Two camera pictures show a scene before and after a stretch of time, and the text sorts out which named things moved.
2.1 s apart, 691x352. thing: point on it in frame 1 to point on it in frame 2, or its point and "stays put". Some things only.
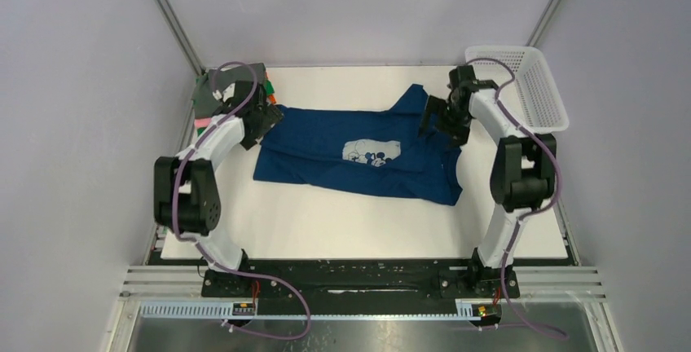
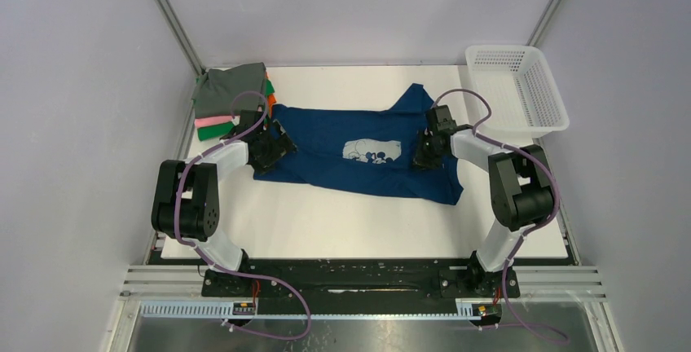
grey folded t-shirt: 204,102 stays put
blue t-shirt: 367,150 stays put
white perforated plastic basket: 532,97 stays put
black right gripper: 458,134 to 420,161
